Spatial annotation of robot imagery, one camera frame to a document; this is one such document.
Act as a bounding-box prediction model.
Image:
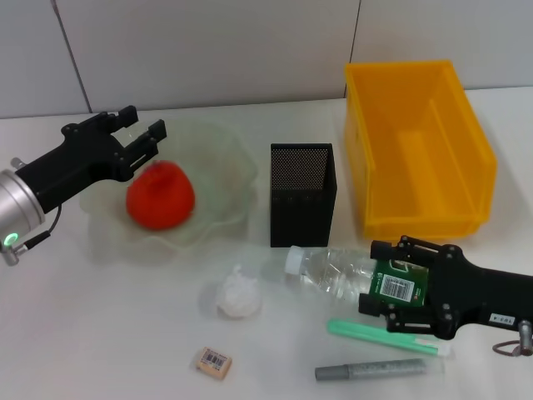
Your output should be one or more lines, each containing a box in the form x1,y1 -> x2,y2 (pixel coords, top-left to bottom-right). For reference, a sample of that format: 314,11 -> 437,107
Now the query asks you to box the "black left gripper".
16,105 -> 168,210

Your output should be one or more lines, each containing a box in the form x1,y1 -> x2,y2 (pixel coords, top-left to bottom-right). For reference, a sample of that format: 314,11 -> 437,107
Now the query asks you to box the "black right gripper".
357,234 -> 533,338

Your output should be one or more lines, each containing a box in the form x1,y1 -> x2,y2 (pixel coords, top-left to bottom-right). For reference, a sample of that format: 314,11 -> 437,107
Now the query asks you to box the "clear water bottle green label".
284,245 -> 432,313

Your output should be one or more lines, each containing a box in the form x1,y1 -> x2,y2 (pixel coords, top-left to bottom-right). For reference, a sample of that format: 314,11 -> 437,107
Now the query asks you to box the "green pen with clear cap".
326,318 -> 453,358

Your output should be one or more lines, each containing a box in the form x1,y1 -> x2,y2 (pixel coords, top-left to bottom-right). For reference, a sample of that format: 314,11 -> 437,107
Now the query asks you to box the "red-orange toy orange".
126,160 -> 197,233

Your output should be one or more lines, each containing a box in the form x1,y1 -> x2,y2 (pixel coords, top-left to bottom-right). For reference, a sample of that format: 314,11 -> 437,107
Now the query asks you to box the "white paper ball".
215,264 -> 263,320

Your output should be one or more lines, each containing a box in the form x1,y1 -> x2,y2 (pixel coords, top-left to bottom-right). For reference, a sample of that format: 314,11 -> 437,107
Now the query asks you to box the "translucent green wavy fruit plate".
78,115 -> 259,255

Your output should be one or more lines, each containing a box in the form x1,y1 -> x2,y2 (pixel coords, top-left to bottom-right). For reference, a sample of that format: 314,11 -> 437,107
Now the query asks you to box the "grey marker pen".
314,357 -> 446,381

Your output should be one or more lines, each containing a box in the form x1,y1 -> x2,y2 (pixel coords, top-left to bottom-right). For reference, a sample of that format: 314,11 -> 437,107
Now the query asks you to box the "black mesh pen holder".
269,142 -> 337,248

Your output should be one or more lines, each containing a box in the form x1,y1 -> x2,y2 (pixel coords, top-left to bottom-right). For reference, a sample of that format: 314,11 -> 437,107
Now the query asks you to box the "beige eraser with barcode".
195,345 -> 233,381

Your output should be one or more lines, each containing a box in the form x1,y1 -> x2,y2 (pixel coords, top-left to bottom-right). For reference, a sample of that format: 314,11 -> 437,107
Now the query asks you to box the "yellow plastic bin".
343,59 -> 499,241

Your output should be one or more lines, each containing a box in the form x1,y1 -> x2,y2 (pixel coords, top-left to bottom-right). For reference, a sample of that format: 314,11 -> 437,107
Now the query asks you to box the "left wrist cable with plug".
8,157 -> 63,253

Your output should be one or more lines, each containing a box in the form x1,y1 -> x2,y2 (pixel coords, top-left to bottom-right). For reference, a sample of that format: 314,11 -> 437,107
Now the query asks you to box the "wrist cable with plug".
8,157 -> 63,253
491,320 -> 533,358

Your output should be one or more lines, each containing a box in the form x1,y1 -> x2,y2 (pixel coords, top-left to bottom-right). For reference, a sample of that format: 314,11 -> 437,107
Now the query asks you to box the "right wrist cable with plug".
491,320 -> 533,358

